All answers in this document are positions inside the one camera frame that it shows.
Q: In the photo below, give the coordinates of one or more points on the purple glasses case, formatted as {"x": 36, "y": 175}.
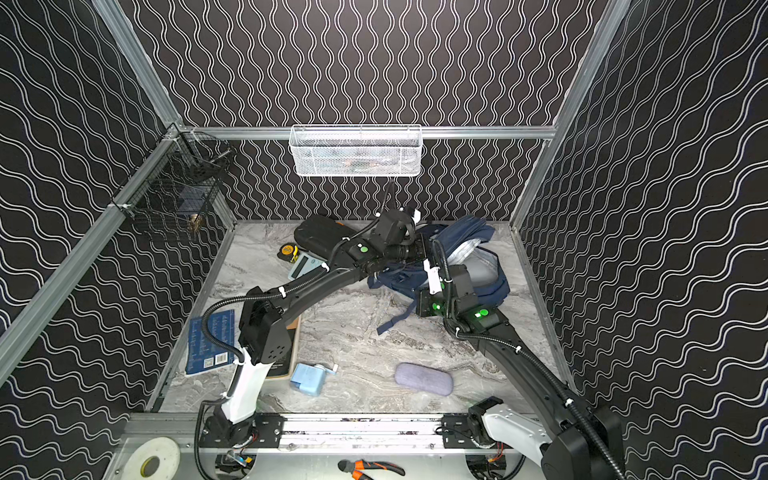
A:
{"x": 422, "y": 378}

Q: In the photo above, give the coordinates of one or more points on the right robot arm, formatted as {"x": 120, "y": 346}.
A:
{"x": 566, "y": 440}

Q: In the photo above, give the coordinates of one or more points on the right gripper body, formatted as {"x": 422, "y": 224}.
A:
{"x": 431, "y": 305}

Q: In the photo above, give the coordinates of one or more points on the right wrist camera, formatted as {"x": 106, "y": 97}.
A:
{"x": 437, "y": 276}

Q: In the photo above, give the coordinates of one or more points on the black zippered case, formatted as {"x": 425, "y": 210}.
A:
{"x": 319, "y": 235}

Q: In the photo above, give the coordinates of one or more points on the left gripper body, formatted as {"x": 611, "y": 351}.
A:
{"x": 411, "y": 249}

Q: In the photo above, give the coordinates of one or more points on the brown black book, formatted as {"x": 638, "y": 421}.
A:
{"x": 283, "y": 368}

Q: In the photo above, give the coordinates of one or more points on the white tape roll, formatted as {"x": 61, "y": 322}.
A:
{"x": 157, "y": 458}

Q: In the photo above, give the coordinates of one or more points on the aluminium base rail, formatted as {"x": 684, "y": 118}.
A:
{"x": 386, "y": 433}

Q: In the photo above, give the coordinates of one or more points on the orange handled pliers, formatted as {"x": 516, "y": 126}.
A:
{"x": 358, "y": 469}

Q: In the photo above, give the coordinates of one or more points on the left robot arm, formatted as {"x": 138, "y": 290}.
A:
{"x": 348, "y": 256}

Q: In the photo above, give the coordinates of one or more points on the teal calculator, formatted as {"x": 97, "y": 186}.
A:
{"x": 304, "y": 264}

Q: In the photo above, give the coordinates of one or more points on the light blue pencil sharpener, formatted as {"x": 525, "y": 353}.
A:
{"x": 310, "y": 379}

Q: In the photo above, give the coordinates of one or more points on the navy blue backpack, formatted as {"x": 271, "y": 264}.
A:
{"x": 477, "y": 282}

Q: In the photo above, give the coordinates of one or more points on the blue book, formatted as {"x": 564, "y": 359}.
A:
{"x": 202, "y": 355}

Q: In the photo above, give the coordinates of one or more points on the black wire basket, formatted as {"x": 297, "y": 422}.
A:
{"x": 176, "y": 201}

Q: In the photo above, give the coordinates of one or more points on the yellow black tape measure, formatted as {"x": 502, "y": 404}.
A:
{"x": 289, "y": 252}

